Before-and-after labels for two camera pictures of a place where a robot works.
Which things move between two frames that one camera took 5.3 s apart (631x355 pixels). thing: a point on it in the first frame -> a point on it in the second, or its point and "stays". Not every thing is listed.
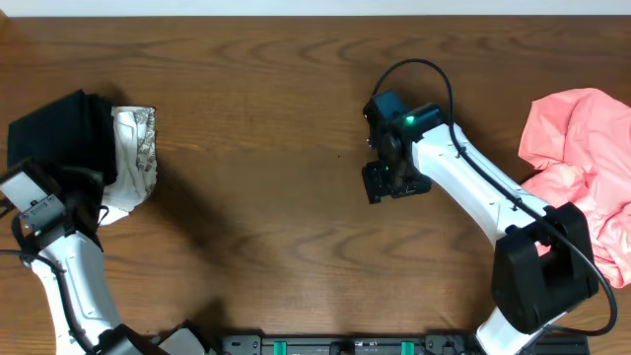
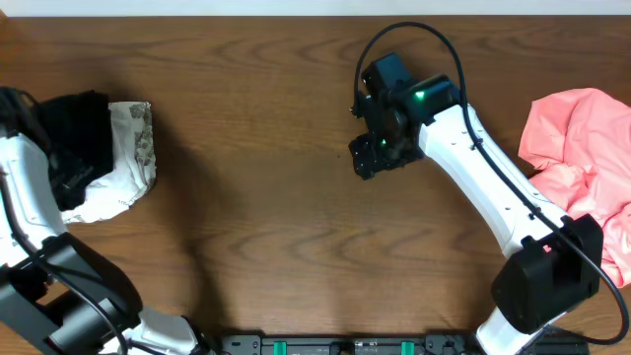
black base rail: [393, 344] stays
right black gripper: [378, 185] -> [369, 158]
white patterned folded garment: [135, 148] stays
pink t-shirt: [582, 138] stays
